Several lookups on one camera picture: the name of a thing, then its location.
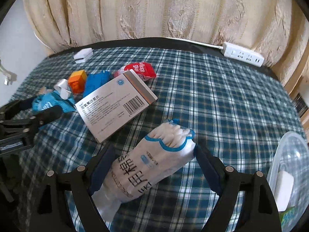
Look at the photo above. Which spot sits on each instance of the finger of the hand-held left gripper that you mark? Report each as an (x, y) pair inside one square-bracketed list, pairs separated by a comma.
[(48, 114), (17, 106)]

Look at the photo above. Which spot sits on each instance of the small white box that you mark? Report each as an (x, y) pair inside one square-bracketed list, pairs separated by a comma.
[(82, 54)]

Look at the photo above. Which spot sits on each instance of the orange cube box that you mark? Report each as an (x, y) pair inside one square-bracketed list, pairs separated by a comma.
[(77, 81)]

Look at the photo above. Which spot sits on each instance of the grey medicine box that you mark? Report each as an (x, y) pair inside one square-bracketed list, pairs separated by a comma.
[(108, 111)]

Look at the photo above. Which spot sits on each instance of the green packet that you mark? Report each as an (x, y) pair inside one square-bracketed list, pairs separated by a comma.
[(289, 218)]

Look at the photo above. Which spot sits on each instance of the white wall plug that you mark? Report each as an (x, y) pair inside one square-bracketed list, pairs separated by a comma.
[(7, 77)]

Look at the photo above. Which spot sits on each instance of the beige curtain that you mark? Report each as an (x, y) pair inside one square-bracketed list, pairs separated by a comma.
[(144, 9)]

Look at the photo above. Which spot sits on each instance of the plaid tablecloth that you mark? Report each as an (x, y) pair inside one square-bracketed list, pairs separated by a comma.
[(205, 101)]

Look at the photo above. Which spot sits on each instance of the cotton swab pack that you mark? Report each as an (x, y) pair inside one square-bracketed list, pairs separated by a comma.
[(144, 164)]

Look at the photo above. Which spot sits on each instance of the white sponge block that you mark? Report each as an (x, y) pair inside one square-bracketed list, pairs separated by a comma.
[(283, 191)]

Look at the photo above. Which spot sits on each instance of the red snack packet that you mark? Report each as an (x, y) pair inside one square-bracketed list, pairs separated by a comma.
[(142, 70)]

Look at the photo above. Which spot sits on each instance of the teal blue packet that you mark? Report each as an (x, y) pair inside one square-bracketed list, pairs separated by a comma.
[(48, 101)]

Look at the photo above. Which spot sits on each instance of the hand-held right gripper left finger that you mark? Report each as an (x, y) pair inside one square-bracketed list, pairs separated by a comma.
[(101, 171)]

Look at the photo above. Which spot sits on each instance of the clear plastic container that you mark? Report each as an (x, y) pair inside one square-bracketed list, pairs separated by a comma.
[(289, 154)]

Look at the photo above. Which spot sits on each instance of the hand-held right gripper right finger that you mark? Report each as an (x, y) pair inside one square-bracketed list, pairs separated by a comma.
[(207, 171)]

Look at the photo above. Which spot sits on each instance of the blue plastic packet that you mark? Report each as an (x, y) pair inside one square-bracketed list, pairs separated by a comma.
[(96, 83)]

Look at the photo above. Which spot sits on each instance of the white power strip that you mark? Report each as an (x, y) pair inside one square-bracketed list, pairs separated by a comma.
[(241, 54)]

